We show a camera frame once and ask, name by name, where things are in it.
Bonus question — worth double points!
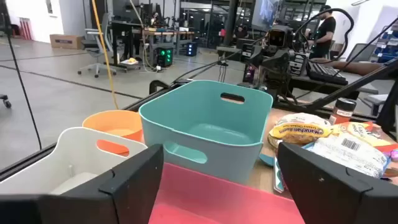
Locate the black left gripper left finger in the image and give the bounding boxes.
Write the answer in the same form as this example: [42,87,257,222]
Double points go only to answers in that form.
[0,143,165,224]

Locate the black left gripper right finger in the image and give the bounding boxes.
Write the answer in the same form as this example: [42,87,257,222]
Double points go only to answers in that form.
[277,142,398,224]

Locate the blue ramen noodle pack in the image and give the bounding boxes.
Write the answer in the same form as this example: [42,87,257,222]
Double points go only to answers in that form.
[303,133,391,180]

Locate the teal handled utensil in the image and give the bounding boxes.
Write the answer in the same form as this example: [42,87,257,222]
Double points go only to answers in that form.
[272,155,285,194]

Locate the red Maruchan ramen pack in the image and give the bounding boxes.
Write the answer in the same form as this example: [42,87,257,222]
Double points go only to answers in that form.
[267,112,334,150]

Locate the teal silicone spoon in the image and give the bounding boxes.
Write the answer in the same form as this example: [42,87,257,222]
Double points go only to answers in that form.
[259,153,276,167]

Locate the orange spice jar black lid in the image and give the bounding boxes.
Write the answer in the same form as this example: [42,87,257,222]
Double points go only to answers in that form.
[328,98,358,126]

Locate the person's forearm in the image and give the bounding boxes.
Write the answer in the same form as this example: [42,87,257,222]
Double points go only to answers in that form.
[310,58,386,77]

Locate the black backlit keyboard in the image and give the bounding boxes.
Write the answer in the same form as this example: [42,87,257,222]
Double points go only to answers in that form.
[306,60,349,85]

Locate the person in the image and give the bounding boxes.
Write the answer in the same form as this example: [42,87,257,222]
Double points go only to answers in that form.
[306,4,337,60]

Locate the black column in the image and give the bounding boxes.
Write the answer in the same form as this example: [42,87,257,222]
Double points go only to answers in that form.
[222,0,241,47]

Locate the light grey plastic bin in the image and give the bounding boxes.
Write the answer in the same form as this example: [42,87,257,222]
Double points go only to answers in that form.
[0,126,149,196]

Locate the computer tower blue lights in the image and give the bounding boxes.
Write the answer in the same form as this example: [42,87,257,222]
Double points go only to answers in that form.
[185,42,198,57]

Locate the orange plastic bowl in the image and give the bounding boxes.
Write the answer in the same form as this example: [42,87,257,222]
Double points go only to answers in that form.
[82,110,144,156]

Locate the teal plastic bin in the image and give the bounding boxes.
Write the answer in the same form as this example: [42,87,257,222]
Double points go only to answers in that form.
[139,80,274,185]

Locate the red plastic tray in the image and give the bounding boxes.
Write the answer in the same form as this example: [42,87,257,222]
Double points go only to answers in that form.
[148,161,307,224]

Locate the blue bin shelf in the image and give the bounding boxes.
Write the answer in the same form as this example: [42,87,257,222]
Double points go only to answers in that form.
[373,18,398,65]

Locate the computer tower green lights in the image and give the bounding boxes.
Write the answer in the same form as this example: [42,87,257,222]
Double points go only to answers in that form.
[152,43,175,68]

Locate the wooden top desk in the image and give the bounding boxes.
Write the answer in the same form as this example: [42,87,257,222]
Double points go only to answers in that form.
[142,28,196,57]

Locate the black chair caster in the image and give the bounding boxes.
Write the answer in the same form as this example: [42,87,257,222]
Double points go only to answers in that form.
[0,94,12,109]

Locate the grey office chair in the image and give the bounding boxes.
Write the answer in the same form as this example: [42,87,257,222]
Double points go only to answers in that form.
[77,12,118,78]

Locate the black standing desk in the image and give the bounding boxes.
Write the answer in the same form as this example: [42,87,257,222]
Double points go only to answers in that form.
[110,21,144,68]

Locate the cardboard box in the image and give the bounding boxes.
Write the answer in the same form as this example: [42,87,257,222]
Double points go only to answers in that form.
[49,34,85,50]

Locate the red rack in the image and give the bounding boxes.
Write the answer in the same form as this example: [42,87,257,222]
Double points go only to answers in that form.
[19,17,34,40]

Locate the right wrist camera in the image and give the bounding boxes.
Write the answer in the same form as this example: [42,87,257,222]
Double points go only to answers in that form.
[267,24,295,49]

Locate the wall screen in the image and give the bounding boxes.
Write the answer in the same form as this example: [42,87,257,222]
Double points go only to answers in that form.
[251,0,280,32]

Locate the long black cable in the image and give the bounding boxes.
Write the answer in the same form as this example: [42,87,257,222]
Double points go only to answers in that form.
[169,37,268,85]

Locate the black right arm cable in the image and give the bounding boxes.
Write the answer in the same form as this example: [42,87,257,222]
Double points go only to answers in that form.
[292,7,356,65]

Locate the yellow cable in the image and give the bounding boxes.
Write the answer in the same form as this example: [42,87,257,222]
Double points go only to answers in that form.
[90,0,120,110]

